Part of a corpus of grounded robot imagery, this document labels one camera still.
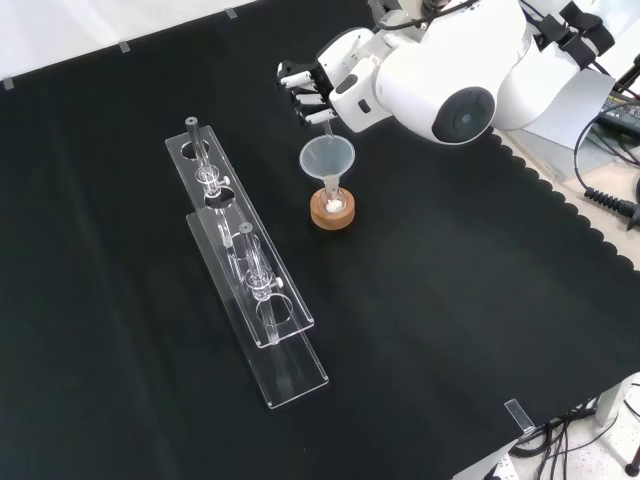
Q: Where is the black electronic box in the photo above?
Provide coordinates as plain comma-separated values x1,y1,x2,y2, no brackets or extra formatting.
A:
596,91,640,137

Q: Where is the black ribbed cable connector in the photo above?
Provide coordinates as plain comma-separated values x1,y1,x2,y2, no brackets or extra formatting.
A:
572,106,640,222

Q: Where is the white power strip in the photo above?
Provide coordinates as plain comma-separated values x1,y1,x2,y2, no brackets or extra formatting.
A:
483,453,518,480

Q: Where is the clear plastic funnel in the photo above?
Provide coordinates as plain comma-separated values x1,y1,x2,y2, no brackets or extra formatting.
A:
298,135,357,202

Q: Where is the cork ring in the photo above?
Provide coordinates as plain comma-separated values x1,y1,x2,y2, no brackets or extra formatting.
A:
309,188,358,232

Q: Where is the clear tape strip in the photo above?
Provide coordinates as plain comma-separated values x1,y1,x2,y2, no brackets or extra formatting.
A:
503,398,536,434

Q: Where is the clear acrylic funnel stand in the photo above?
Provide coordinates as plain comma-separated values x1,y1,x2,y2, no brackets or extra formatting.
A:
164,116,331,413

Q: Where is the round-bottom glass flask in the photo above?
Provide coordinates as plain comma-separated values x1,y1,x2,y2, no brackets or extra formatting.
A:
319,175,349,215

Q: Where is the black bench cloth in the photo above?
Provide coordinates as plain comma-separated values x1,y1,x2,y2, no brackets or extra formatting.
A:
0,0,640,480

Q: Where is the black floor cable bundle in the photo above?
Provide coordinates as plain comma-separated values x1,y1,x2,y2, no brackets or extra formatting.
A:
508,407,604,480

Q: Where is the pale grey board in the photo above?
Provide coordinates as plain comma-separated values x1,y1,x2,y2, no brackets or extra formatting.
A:
524,65,617,152

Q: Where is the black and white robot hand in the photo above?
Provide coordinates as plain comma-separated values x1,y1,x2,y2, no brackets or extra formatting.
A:
275,27,396,134

